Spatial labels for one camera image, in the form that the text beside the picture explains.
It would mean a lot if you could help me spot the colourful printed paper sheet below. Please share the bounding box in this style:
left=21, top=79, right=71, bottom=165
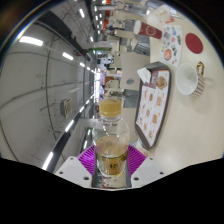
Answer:
left=159, top=24, right=184, bottom=69

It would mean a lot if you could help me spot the brown food tray, paper liner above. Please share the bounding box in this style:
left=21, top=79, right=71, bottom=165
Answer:
left=134, top=61, right=173, bottom=151

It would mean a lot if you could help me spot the crumpled white napkin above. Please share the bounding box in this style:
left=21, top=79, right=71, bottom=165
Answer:
left=136, top=67, right=153, bottom=84

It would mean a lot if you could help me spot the flat round red coaster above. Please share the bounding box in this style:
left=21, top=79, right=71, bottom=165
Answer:
left=184, top=32, right=204, bottom=55

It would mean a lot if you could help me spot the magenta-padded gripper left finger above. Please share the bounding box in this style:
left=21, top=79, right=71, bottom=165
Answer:
left=54, top=146, right=100, bottom=189

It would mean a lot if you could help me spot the ceiling air conditioner unit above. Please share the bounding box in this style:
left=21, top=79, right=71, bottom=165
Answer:
left=59, top=98, right=74, bottom=118

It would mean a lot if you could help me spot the white patterned mug, gold handle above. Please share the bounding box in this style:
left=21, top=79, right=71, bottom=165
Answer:
left=175, top=60, right=206, bottom=98

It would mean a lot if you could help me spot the group of beige chairs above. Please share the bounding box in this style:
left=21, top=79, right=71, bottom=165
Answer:
left=99, top=0, right=154, bottom=54

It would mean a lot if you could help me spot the small red snack packet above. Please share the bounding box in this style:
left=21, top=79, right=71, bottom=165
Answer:
left=164, top=15, right=176, bottom=24

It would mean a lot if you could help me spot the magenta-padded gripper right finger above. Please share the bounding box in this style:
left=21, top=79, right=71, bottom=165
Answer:
left=125, top=144, right=167, bottom=190

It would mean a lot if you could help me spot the beige chair with round hole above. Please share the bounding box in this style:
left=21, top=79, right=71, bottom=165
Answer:
left=119, top=52, right=151, bottom=92

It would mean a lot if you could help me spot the group of ceiling lights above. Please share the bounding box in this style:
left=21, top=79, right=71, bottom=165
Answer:
left=18, top=0, right=111, bottom=171

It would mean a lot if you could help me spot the clear bottle with yellow cap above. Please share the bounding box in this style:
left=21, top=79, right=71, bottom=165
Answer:
left=92, top=98, right=131, bottom=179

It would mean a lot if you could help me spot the red paper cup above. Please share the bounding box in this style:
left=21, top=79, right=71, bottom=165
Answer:
left=133, top=19, right=163, bottom=40

